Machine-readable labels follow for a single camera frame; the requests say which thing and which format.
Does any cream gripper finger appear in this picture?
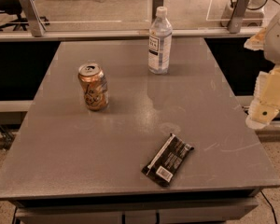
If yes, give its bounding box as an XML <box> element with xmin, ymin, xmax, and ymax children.
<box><xmin>245</xmin><ymin>65</ymin><xmax>280</xmax><ymax>130</ymax></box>
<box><xmin>244</xmin><ymin>28</ymin><xmax>266</xmax><ymax>51</ymax></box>

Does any orange soda can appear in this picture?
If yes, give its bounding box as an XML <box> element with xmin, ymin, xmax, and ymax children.
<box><xmin>78</xmin><ymin>63</ymin><xmax>108</xmax><ymax>111</ymax></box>

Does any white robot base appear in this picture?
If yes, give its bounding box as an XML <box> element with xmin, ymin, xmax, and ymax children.
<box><xmin>221</xmin><ymin>0</ymin><xmax>268</xmax><ymax>26</ymax></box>

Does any black rxbar chocolate wrapper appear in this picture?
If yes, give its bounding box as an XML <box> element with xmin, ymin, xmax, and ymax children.
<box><xmin>142</xmin><ymin>133</ymin><xmax>194</xmax><ymax>187</ymax></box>

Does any clear plastic water bottle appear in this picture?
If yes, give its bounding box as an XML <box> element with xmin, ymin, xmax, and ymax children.
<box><xmin>148</xmin><ymin>7</ymin><xmax>173</xmax><ymax>74</ymax></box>

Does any grey table drawer front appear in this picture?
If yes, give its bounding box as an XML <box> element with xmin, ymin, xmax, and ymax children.
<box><xmin>15</xmin><ymin>197</ymin><xmax>258</xmax><ymax>224</ymax></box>

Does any right metal bracket post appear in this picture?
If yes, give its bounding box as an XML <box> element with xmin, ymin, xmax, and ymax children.
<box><xmin>227</xmin><ymin>0</ymin><xmax>250</xmax><ymax>34</ymax></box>

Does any metal bracket post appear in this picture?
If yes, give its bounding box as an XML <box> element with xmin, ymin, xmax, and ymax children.
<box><xmin>152</xmin><ymin>0</ymin><xmax>164</xmax><ymax>19</ymax></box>
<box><xmin>19</xmin><ymin>0</ymin><xmax>45</xmax><ymax>37</ymax></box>
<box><xmin>227</xmin><ymin>0</ymin><xmax>250</xmax><ymax>34</ymax></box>

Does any middle metal bracket post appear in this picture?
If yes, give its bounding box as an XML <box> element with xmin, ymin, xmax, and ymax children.
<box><xmin>152</xmin><ymin>0</ymin><xmax>164</xmax><ymax>19</ymax></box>

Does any black floor cable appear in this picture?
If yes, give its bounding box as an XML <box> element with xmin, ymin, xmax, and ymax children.
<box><xmin>259</xmin><ymin>189</ymin><xmax>279</xmax><ymax>224</ymax></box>

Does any left metal bracket post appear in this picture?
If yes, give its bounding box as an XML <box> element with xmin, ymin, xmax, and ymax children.
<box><xmin>19</xmin><ymin>0</ymin><xmax>45</xmax><ymax>37</ymax></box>

